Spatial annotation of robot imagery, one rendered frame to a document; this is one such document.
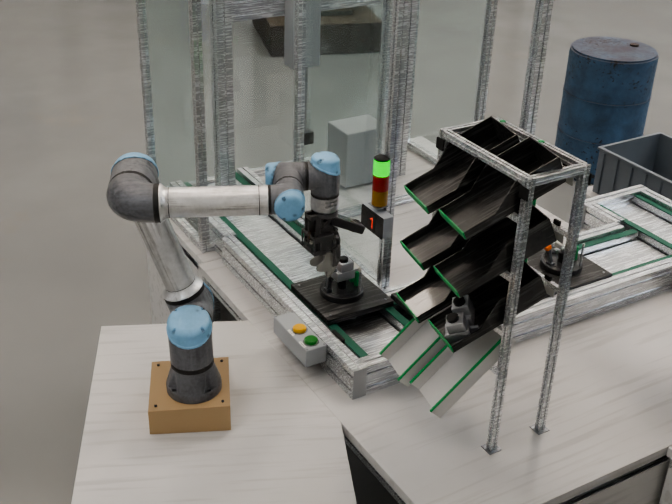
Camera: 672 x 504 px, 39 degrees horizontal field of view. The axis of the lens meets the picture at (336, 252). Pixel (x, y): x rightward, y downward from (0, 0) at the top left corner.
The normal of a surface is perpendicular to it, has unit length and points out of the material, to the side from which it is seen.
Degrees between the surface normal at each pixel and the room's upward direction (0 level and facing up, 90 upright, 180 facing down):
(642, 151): 90
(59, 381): 0
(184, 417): 90
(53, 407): 0
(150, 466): 0
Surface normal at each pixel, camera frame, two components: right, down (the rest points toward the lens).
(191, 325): 0.02, -0.78
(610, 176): -0.86, 0.22
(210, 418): 0.12, 0.49
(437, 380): -0.64, -0.51
